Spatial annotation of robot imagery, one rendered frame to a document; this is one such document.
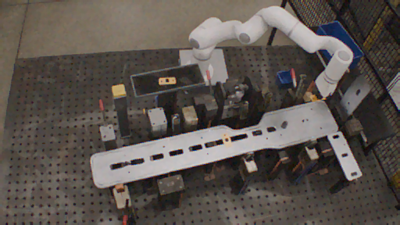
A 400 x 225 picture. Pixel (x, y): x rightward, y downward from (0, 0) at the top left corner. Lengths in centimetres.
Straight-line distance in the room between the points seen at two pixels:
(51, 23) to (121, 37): 77
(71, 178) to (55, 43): 185
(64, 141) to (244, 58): 135
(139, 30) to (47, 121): 167
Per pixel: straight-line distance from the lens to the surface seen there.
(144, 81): 195
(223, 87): 193
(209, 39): 207
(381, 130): 234
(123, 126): 219
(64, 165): 229
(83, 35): 380
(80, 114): 243
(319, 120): 221
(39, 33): 394
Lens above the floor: 275
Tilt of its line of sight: 58 degrees down
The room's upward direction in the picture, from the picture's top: 11 degrees clockwise
